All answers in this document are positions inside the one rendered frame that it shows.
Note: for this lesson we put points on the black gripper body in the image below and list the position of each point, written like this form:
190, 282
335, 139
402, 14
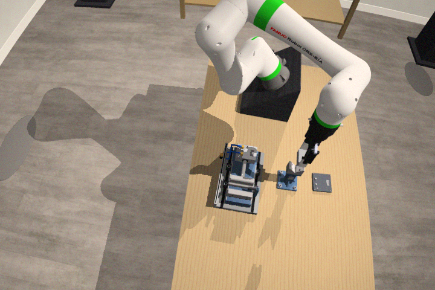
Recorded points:
316, 138

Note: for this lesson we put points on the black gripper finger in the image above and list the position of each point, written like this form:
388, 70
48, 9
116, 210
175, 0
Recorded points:
310, 154
304, 146

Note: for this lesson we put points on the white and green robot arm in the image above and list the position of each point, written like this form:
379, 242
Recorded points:
215, 35

